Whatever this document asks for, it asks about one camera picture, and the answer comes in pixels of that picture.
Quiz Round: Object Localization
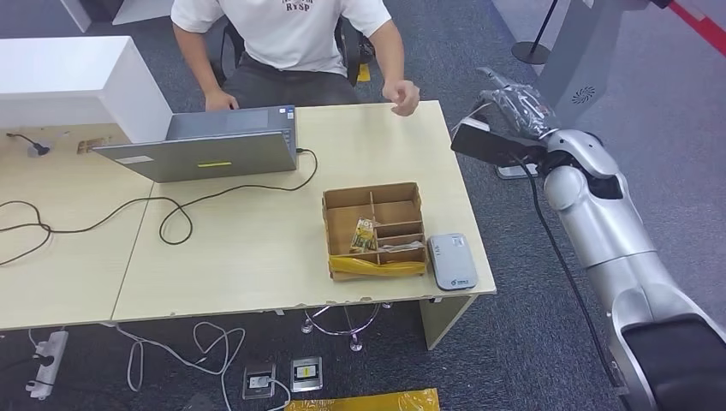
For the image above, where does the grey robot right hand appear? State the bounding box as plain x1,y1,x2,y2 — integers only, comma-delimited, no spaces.
476,67,560,140

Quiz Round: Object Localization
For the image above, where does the person's right hand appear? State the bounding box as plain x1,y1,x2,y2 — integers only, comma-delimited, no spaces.
204,89,241,112

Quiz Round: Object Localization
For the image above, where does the person's left hand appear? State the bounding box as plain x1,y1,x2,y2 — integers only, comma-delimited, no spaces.
381,79,422,118

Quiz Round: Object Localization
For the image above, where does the person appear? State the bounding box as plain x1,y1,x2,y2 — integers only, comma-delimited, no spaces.
170,0,422,118

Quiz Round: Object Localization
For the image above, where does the grey card reader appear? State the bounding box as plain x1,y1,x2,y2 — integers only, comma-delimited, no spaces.
426,233,479,292

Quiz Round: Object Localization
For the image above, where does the grey laptop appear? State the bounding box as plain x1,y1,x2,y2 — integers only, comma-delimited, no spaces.
92,105,298,184

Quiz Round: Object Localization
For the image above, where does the black office chair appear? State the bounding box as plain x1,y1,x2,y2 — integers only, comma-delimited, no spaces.
217,16,376,86

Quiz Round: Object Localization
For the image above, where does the grey kiosk stand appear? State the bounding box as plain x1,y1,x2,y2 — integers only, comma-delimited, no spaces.
496,0,670,181

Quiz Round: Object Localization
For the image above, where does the brown wooden organiser box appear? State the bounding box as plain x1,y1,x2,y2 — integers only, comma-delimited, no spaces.
321,182,427,283

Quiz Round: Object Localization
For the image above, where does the yellow plastic strip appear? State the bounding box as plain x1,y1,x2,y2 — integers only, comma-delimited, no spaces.
329,255,426,279

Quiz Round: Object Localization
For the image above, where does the red barrier belt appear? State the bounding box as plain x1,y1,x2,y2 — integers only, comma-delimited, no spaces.
666,1,726,59

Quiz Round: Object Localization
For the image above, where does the beige desk leg panel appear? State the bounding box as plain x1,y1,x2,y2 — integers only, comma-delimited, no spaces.
418,295,476,351

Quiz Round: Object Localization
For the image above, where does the chrome chair base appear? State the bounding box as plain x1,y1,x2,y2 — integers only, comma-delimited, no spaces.
301,303,394,354

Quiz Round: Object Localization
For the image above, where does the floor socket with white plug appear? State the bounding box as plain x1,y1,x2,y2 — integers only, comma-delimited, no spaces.
241,364,277,402

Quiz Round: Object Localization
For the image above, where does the floor socket with yellow label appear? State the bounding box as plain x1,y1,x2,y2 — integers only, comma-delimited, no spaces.
289,356,324,394

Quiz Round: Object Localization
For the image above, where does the white power strip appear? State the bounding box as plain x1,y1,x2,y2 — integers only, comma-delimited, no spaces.
25,331,69,402

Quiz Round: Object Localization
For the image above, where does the yellow plastic bag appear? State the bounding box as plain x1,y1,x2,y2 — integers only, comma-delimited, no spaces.
283,388,441,411

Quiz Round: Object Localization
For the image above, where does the black stanchion post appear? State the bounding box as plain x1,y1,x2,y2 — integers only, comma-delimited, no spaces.
510,0,560,66

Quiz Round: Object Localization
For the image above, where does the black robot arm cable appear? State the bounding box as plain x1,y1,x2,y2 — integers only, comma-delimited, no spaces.
510,152,634,411

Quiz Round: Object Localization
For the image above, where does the black laptop power cable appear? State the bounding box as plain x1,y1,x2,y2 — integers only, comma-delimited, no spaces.
0,148,318,268

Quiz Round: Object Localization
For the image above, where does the short black plug cable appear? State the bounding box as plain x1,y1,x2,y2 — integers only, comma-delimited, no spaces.
5,133,51,157

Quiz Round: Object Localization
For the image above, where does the white floor cable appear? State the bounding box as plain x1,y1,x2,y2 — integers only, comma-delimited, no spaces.
98,322,291,411

